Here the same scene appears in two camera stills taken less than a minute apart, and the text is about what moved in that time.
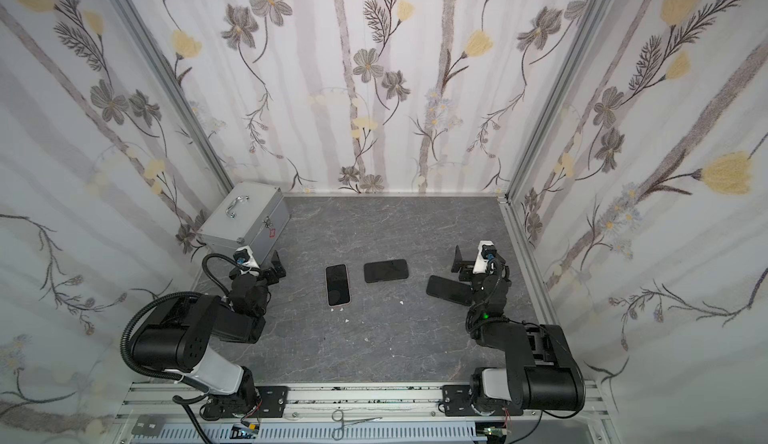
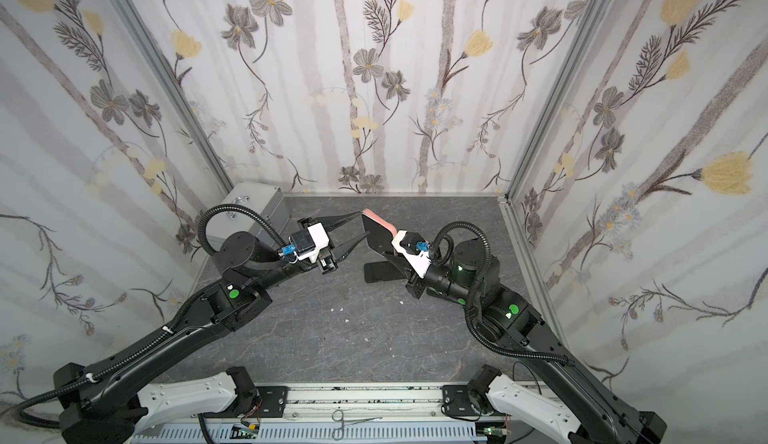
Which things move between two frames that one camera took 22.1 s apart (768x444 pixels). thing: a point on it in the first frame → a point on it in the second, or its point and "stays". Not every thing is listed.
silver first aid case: (253, 216) stays
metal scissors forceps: (338, 416) stays
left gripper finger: (279, 268) → (344, 249)
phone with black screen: (337, 285) → (379, 237)
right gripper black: (470, 269) → (405, 264)
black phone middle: (386, 270) stays
